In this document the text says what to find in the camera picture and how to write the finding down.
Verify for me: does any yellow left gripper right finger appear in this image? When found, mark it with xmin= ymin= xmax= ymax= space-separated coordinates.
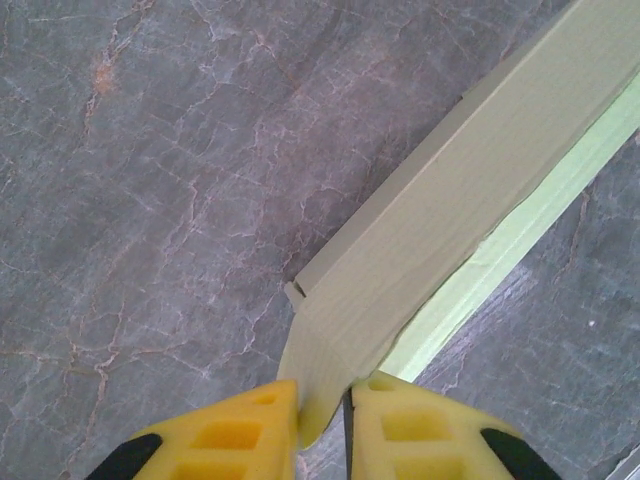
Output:
xmin=348 ymin=371 xmax=562 ymax=480

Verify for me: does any light green paper box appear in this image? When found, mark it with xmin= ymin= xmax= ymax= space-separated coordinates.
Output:
xmin=276 ymin=0 xmax=640 ymax=449

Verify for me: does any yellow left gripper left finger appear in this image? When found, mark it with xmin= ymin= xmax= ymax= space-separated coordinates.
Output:
xmin=83 ymin=378 xmax=302 ymax=480

